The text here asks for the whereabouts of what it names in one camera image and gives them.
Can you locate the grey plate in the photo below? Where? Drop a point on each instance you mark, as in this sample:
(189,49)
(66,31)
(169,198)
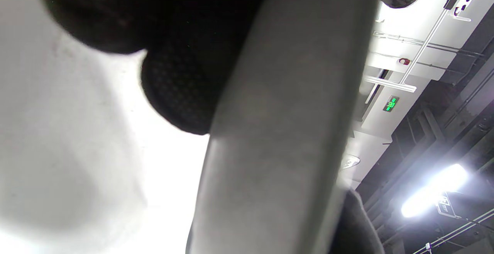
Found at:
(278,130)

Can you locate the white ceiling rail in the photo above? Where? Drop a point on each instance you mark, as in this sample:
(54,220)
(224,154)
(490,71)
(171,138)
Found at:
(389,84)

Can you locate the red fire alarm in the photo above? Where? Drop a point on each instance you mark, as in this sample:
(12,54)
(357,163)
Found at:
(404,61)

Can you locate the person's left hand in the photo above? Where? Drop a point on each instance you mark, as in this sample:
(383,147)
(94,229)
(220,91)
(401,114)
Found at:
(154,11)

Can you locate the white ceiling pipes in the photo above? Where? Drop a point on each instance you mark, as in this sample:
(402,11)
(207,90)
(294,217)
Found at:
(428,246)

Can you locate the dark ceiling ducts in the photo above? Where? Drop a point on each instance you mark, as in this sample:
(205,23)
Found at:
(444,138)

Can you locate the black hanging sign box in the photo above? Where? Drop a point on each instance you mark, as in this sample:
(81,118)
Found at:
(445,205)

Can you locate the round white ceiling disc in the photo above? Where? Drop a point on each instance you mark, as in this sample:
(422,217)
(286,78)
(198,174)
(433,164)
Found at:
(349,162)

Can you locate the white ceiling conduit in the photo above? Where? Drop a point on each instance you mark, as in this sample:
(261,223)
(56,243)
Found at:
(428,34)

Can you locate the bright ceiling tube light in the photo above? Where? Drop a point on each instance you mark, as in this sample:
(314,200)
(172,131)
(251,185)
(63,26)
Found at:
(432,192)

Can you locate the grey ceiling conduit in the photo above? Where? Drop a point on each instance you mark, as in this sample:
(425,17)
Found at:
(397,38)

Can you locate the green exit sign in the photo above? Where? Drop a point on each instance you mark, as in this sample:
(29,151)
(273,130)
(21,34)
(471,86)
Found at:
(391,104)

